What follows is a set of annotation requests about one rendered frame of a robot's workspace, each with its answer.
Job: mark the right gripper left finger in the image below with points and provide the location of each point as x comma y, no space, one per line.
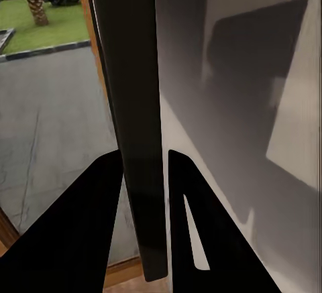
66,250

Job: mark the door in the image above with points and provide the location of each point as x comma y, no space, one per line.
55,120

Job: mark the poster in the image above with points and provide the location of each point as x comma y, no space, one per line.
125,32

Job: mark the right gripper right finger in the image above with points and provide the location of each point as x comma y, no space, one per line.
234,266

